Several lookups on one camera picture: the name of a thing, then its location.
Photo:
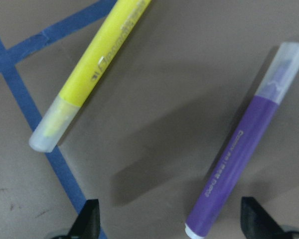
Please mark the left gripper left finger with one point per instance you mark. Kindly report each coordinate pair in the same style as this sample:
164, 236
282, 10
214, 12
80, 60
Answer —
87, 224

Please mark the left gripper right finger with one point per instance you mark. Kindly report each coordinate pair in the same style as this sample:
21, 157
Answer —
256, 223

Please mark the yellow highlighter pen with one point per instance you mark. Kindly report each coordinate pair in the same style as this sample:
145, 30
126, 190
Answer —
97, 57

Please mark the purple highlighter pen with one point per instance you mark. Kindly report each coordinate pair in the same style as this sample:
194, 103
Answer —
244, 140

